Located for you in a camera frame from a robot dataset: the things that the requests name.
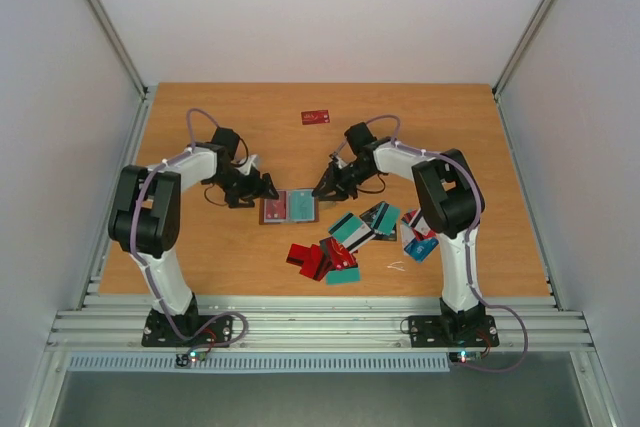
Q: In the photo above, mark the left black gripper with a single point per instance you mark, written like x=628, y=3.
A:
x=253, y=192

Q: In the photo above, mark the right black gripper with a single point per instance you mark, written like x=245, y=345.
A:
x=338, y=181

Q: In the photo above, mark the red VIP card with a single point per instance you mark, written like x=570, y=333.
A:
x=275, y=210

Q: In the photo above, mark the brown leather card holder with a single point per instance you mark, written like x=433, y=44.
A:
x=319, y=204

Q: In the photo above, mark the teal card bottom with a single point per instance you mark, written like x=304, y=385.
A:
x=345, y=227

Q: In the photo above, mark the teal card with stripe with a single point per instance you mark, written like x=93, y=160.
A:
x=385, y=219

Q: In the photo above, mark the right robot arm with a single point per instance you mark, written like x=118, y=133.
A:
x=449, y=201

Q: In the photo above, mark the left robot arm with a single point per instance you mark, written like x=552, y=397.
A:
x=145, y=217

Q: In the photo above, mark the black card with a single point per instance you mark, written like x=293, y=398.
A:
x=370, y=214

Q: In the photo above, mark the white card centre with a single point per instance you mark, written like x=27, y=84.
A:
x=359, y=238

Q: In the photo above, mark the lone red card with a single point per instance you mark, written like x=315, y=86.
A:
x=315, y=117

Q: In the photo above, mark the small red card top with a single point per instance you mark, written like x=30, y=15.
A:
x=339, y=256

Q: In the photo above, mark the dark red striped card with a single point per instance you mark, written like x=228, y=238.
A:
x=298, y=255

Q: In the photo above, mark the red card left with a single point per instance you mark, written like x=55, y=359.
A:
x=316, y=265

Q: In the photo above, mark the white card with stripe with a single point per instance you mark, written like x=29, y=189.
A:
x=415, y=220

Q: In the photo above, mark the blue card right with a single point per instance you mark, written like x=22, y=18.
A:
x=419, y=250

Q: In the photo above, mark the left circuit board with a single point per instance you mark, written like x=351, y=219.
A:
x=191, y=358

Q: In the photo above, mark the circuit board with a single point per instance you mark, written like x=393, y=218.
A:
x=465, y=357
x=191, y=358

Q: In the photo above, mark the right circuit board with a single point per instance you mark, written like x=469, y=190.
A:
x=465, y=357

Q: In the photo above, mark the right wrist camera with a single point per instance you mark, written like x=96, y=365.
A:
x=336, y=161

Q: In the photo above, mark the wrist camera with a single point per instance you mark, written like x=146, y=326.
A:
x=336, y=161
x=252, y=162

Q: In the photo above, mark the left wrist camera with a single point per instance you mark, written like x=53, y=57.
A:
x=252, y=162

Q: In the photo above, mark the left frame post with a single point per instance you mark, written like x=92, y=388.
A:
x=102, y=17

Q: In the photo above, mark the frame post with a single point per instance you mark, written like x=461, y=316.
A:
x=102, y=17
x=531, y=30

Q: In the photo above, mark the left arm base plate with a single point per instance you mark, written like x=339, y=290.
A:
x=157, y=331

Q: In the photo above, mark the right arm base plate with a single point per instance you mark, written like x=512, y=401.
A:
x=429, y=331

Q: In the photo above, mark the aluminium frame rails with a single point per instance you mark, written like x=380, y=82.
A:
x=318, y=324

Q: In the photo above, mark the grey slotted cable duct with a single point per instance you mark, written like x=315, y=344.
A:
x=260, y=363

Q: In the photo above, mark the right frame post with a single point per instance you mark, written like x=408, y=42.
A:
x=531, y=30

